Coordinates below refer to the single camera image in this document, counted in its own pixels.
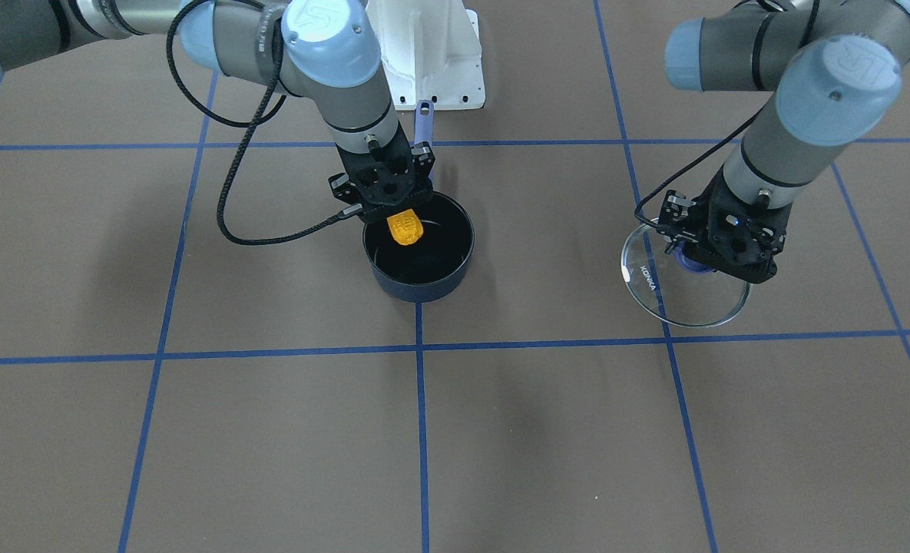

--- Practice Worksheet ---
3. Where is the black gripper corn side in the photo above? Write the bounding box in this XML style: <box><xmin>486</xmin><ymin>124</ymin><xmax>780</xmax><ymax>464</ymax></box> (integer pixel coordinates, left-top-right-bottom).
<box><xmin>328</xmin><ymin>129</ymin><xmax>435</xmax><ymax>224</ymax></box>

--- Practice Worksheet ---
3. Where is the black gripper cable lid side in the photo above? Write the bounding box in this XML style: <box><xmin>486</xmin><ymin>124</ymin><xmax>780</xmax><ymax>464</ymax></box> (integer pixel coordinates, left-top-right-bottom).
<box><xmin>634</xmin><ymin>0</ymin><xmax>821</xmax><ymax>225</ymax></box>

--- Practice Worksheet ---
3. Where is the glass pot lid blue knob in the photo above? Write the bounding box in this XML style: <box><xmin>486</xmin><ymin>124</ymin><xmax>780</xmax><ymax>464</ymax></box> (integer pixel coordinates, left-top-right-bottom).
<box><xmin>620</xmin><ymin>224</ymin><xmax>752</xmax><ymax>329</ymax></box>

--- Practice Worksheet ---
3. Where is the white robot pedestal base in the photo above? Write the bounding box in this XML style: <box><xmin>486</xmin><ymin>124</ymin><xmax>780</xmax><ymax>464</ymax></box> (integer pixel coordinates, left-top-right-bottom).
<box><xmin>366</xmin><ymin>1</ymin><xmax>486</xmax><ymax>111</ymax></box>

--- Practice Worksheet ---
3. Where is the dark blue saucepan purple handle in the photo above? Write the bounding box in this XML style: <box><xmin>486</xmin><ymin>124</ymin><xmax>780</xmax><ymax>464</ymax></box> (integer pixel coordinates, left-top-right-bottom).
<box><xmin>362</xmin><ymin>100</ymin><xmax>475</xmax><ymax>303</ymax></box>

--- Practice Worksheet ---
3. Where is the yellow corn cob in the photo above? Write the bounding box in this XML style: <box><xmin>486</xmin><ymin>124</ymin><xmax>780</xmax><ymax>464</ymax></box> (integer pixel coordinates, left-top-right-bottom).
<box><xmin>386</xmin><ymin>209</ymin><xmax>425</xmax><ymax>247</ymax></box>

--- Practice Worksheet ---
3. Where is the brown paper table cover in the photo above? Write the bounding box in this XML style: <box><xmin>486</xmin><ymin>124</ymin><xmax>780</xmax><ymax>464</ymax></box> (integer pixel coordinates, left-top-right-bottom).
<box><xmin>0</xmin><ymin>1</ymin><xmax>910</xmax><ymax>552</ymax></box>

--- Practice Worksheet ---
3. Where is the black gripper lid side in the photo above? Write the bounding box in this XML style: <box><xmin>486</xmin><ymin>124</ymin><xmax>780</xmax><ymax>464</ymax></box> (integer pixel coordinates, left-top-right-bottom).
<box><xmin>659</xmin><ymin>171</ymin><xmax>792</xmax><ymax>284</ymax></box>

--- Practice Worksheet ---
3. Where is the black gripper cable corn side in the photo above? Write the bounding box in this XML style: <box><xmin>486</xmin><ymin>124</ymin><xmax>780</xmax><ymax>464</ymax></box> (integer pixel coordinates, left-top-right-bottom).
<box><xmin>166</xmin><ymin>0</ymin><xmax>366</xmax><ymax>247</ymax></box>

